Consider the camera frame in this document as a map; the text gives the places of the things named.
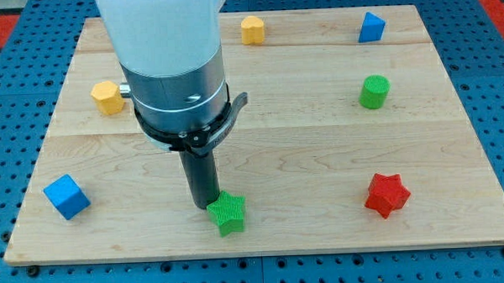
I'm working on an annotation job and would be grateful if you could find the black clamp ring with lever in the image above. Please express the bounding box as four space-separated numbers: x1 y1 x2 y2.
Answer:
133 83 251 160

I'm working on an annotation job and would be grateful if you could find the blue triangle block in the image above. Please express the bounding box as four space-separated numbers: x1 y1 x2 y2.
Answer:
358 12 386 43

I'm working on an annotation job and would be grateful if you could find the green star block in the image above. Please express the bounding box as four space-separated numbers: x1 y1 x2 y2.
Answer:
207 191 245 237

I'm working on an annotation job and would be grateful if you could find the yellow heart block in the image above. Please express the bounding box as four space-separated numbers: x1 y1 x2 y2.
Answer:
240 15 265 45

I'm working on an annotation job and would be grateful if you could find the green cylinder block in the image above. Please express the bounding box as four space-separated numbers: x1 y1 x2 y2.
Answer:
359 75 391 110

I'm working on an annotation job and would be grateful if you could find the yellow hexagon block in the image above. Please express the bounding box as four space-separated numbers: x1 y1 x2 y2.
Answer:
91 81 124 116

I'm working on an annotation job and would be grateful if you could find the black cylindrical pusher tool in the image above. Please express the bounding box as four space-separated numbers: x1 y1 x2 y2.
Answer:
179 151 220 210

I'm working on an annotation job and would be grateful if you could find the blue cube block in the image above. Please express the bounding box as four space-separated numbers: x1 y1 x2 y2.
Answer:
44 174 91 220

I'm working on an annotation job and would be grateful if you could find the wooden board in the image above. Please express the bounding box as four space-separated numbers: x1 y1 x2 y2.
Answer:
4 5 504 266

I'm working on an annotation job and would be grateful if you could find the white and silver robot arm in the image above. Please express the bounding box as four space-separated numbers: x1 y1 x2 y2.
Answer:
95 0 245 155

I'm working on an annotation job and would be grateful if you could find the red star block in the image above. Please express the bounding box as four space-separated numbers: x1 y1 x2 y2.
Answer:
365 173 411 219

